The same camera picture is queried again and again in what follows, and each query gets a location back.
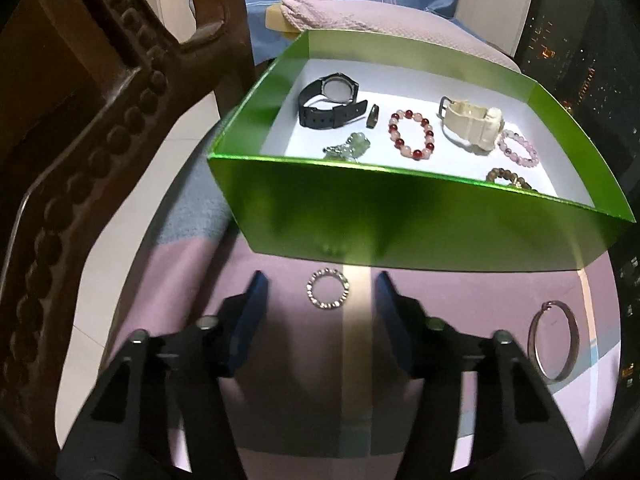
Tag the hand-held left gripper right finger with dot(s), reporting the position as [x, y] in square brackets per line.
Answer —
[392, 320]

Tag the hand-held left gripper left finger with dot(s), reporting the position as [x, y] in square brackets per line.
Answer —
[252, 310]

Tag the green cardboard box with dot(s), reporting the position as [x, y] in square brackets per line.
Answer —
[400, 220]

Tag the green jade pendant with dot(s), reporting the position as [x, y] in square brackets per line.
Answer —
[357, 142]

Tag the pink plaid tablecloth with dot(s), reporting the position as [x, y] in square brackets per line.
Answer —
[310, 385]

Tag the silver bangle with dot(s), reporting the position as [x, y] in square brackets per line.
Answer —
[575, 342]

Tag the black wrist watch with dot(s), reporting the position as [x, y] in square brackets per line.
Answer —
[332, 112]

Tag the cream white wrist watch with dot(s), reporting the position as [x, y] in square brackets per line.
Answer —
[467, 120]

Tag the carved wooden chair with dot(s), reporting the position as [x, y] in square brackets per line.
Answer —
[75, 185]

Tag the pink seat cushion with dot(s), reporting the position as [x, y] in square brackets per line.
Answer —
[400, 25]

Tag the white cabinet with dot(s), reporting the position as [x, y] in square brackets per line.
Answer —
[492, 10]

